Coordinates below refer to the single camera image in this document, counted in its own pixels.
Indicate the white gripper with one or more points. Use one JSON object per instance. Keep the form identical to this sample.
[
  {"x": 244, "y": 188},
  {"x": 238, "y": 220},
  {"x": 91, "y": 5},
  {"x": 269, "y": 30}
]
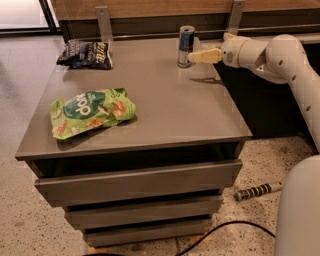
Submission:
[{"x": 229, "y": 53}]

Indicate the redbull can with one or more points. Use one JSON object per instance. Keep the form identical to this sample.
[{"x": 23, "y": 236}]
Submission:
[{"x": 186, "y": 42}]

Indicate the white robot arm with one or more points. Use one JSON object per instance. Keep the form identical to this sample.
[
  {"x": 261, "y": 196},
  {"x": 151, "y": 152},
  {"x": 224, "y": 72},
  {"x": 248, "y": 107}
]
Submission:
[{"x": 282, "y": 59}]

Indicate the green rice chip bag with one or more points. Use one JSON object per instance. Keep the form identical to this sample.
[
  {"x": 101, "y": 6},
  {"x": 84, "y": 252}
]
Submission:
[{"x": 89, "y": 111}]

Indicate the dark blue chip bag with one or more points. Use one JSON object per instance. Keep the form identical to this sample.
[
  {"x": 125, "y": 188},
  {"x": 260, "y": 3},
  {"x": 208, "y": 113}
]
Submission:
[{"x": 80, "y": 54}]

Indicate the grey drawer cabinet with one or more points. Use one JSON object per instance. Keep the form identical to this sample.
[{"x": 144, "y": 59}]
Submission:
[{"x": 184, "y": 116}]

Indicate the white power strip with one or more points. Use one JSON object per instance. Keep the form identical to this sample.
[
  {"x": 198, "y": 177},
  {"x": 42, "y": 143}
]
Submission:
[{"x": 257, "y": 191}]

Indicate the bottom grey drawer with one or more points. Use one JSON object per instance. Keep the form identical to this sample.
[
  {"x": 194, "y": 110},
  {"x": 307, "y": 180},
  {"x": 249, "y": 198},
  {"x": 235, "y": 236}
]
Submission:
[{"x": 148, "y": 233}]

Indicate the grey drawer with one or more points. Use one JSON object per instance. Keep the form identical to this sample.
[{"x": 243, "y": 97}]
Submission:
[
  {"x": 144, "y": 212},
  {"x": 136, "y": 184},
  {"x": 148, "y": 233}
]

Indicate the top grey drawer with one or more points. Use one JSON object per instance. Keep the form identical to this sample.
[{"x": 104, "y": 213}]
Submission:
[{"x": 136, "y": 184}]

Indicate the middle grey drawer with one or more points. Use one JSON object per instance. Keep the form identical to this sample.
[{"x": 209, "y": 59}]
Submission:
[{"x": 144, "y": 212}]

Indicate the right metal bracket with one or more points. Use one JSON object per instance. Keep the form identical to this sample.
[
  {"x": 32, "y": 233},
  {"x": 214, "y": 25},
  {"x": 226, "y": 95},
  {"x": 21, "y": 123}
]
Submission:
[{"x": 235, "y": 16}]

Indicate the metal bracket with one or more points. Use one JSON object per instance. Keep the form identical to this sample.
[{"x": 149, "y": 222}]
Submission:
[
  {"x": 235, "y": 16},
  {"x": 104, "y": 23}
]

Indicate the left metal bracket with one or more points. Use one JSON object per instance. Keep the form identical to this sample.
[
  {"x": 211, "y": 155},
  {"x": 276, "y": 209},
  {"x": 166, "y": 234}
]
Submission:
[{"x": 104, "y": 23}]

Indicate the wooden wall counter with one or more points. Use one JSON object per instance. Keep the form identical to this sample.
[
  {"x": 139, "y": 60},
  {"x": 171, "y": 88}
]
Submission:
[{"x": 147, "y": 19}]

